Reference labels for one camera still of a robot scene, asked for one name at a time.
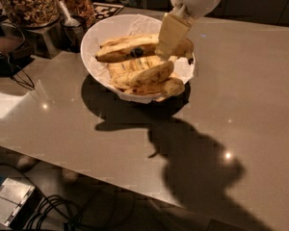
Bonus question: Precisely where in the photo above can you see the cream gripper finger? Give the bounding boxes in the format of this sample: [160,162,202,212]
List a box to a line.
[155,13,191,60]

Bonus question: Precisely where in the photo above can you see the white bowl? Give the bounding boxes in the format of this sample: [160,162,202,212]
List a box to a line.
[81,14,195,104]

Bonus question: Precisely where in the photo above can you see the front curved banana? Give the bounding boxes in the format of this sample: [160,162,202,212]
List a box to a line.
[124,77,185,98]

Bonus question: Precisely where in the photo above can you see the black white marker tag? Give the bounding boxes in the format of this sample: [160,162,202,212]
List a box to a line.
[93,2,123,20]

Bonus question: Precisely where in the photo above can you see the glass jar with scoop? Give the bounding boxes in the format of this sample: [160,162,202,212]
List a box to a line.
[65,0,95,28]

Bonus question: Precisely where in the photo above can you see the white plastic scoop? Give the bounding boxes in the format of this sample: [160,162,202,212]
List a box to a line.
[56,0,80,27]

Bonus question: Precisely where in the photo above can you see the metal stand block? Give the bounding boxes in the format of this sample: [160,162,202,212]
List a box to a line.
[22,21,86,59]

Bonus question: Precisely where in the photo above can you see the glass jar of nuts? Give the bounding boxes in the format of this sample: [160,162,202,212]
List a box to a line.
[0,0,60,29]

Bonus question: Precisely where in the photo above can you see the black device on left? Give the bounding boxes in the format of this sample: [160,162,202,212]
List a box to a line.
[0,21,35,90]

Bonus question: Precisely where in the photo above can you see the grey box on floor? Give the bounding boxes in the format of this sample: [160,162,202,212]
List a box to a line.
[0,178,36,228]

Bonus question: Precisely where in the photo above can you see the black floor cables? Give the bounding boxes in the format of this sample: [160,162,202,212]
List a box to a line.
[22,194,119,231]

